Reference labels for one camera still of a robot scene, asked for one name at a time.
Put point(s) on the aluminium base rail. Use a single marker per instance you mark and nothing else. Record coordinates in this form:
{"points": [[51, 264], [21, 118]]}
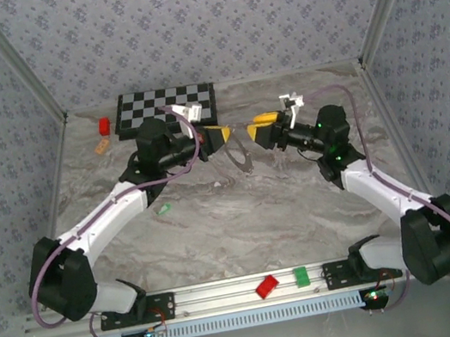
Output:
{"points": [[221, 295]]}

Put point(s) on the aluminium side rail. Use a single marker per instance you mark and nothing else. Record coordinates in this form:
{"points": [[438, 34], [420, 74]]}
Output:
{"points": [[390, 113], [56, 172]]}

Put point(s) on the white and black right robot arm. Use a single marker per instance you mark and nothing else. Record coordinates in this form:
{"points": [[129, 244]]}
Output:
{"points": [[377, 189]]}

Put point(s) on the red toy brick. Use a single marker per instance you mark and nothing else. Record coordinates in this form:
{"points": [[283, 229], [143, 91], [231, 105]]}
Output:
{"points": [[267, 286]]}

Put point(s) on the small wooden block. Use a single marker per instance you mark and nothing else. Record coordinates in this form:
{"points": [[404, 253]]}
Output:
{"points": [[102, 146]]}

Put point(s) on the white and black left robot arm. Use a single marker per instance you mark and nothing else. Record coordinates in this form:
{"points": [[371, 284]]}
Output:
{"points": [[100, 225]]}

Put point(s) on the green toy brick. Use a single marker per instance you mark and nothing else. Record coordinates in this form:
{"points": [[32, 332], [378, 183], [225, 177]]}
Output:
{"points": [[301, 276]]}

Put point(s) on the black and grey chessboard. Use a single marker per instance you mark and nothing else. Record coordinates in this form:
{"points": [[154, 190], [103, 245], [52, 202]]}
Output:
{"points": [[152, 102]]}

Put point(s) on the small red block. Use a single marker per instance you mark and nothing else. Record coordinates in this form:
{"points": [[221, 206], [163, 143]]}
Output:
{"points": [[104, 126]]}

